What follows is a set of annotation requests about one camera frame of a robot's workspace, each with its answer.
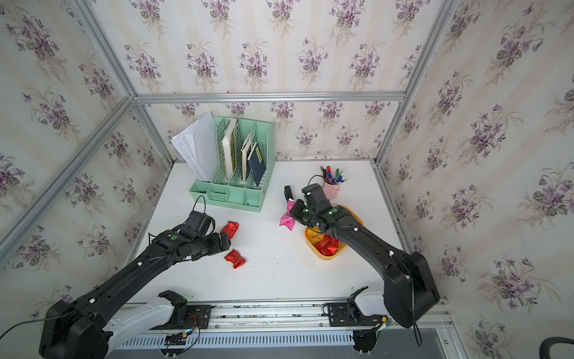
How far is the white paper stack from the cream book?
0.21 feet

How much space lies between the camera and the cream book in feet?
3.09

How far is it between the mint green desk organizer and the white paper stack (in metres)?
0.01

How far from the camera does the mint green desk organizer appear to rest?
100 centimetres

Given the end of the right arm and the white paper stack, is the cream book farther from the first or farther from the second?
the end of the right arm
